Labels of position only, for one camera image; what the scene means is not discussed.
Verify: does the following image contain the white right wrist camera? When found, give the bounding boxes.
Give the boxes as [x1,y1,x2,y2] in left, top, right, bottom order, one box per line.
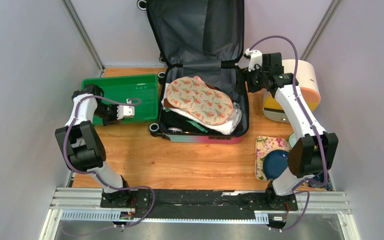
[244,48,263,72]

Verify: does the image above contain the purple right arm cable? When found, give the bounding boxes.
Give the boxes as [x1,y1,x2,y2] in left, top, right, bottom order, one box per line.
[247,35,329,232]

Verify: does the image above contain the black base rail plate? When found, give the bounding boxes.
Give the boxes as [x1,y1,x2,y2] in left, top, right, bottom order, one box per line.
[100,189,298,220]

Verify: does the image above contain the black clothing in suitcase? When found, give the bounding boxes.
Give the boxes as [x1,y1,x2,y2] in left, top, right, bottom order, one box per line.
[160,110,222,135]

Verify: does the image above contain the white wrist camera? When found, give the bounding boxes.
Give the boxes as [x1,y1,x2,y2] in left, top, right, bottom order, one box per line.
[116,105,135,120]
[244,48,263,72]

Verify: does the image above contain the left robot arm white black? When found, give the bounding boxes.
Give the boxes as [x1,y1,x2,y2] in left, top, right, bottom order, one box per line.
[54,84,141,208]

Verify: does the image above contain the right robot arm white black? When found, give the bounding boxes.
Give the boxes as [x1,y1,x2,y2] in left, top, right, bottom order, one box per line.
[243,49,339,210]

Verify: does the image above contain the floral beige fabric pouch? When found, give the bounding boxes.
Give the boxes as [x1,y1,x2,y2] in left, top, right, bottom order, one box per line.
[162,76,235,126]

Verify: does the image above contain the floral pattern tray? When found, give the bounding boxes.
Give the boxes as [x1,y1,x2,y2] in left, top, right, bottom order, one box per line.
[254,135,325,192]

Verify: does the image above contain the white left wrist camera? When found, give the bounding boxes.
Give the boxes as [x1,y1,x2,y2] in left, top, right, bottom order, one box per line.
[116,105,135,120]

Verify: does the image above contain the white folded cloth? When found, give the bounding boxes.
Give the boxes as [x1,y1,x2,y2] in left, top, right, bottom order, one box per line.
[161,83,242,135]

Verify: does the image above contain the dark blue plate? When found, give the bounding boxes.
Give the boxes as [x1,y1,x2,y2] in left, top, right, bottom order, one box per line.
[262,149,289,180]

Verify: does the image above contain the dark blue cup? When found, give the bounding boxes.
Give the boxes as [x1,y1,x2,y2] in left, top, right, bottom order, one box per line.
[308,175,334,192]

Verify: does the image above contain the round pastel drawer cabinet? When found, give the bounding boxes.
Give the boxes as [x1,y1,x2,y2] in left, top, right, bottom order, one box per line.
[262,60,321,123]

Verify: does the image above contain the green plastic tray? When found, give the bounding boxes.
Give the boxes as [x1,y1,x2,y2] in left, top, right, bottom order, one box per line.
[81,74,159,125]

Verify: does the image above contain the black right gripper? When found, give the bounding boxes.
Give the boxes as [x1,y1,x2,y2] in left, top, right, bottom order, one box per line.
[234,63,269,96]

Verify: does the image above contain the light green saucer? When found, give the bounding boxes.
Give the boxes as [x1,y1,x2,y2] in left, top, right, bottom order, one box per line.
[288,133,297,149]

